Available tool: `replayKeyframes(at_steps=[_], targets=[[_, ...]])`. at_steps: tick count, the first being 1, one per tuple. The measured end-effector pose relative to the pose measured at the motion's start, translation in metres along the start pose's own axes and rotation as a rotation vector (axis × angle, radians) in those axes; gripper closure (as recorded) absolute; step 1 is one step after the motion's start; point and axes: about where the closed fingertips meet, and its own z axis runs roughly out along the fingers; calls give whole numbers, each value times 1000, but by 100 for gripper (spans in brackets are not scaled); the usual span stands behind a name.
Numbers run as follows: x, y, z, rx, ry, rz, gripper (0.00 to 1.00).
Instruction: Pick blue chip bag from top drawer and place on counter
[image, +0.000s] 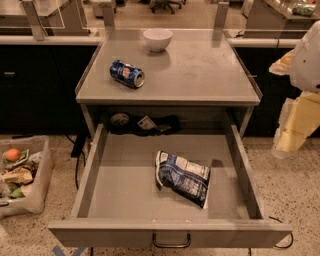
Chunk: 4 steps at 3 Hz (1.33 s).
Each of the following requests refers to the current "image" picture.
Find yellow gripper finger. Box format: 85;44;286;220
271;92;320;159
269;50;293;76

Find blue chip bag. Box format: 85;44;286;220
155;151;211;209

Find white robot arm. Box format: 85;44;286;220
269;21;320;159

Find green snack bag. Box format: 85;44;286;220
292;2;316;17

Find grey counter cabinet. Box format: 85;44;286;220
76;29;261;134

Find black items under counter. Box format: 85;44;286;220
105;113;180;136

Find grey open drawer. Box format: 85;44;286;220
48;123;293;249

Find white bowl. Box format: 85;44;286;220
143;28;173;52

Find black office chair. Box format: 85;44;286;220
150;0;186;14

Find blue soda can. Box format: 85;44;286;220
109;60;145;89

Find clear plastic bin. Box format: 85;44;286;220
0;136;53;218

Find crumpled snack wrapper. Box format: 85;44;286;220
2;167;33;184

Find orange fruit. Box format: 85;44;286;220
5;148;21;162

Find black cable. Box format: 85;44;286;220
268;215;295;250

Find black drawer handle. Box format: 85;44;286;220
152;233;191;249

